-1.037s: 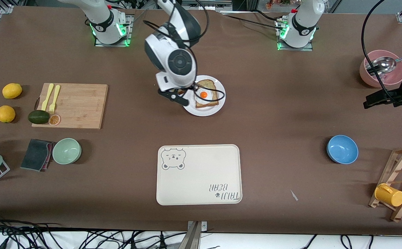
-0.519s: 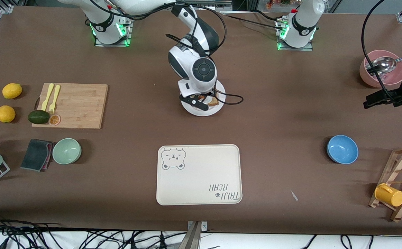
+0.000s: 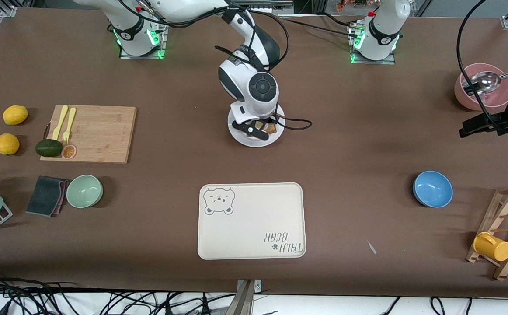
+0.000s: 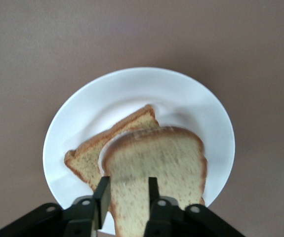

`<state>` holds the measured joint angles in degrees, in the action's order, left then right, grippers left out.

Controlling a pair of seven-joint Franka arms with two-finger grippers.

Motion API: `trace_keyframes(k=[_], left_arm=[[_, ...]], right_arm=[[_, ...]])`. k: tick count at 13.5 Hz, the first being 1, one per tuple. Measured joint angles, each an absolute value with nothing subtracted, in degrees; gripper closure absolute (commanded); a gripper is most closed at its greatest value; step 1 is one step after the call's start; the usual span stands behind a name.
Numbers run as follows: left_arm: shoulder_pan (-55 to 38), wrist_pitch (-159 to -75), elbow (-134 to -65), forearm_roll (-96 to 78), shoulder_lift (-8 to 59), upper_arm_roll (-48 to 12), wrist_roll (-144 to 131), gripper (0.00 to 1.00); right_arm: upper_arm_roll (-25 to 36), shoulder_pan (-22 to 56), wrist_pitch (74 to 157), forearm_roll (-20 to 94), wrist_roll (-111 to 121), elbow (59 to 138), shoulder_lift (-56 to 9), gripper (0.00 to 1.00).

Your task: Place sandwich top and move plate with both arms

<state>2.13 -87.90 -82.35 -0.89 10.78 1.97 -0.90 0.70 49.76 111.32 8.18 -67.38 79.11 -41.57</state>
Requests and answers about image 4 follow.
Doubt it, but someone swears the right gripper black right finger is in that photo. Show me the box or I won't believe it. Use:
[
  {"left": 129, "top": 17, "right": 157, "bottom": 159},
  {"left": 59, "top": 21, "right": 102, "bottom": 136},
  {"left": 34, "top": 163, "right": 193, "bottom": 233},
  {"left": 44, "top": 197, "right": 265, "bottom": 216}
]
[{"left": 144, "top": 177, "right": 246, "bottom": 237}]

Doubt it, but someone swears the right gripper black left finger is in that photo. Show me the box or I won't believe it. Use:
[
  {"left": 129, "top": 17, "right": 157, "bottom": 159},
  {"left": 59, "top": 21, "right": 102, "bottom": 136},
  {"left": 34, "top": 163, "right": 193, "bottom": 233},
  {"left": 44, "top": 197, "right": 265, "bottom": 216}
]
[{"left": 0, "top": 175, "right": 112, "bottom": 237}]

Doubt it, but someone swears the brown bread slice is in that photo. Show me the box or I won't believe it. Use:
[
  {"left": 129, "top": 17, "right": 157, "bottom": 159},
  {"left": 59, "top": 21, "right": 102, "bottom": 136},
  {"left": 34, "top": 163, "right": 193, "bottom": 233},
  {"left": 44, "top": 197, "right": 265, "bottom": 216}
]
[
  {"left": 102, "top": 126, "right": 208, "bottom": 237},
  {"left": 64, "top": 104, "right": 160, "bottom": 192}
]

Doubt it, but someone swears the round white plate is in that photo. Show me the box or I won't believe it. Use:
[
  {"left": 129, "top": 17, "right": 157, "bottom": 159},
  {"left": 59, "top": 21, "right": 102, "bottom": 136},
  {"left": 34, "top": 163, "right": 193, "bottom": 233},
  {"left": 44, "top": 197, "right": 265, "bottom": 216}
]
[{"left": 42, "top": 67, "right": 236, "bottom": 235}]

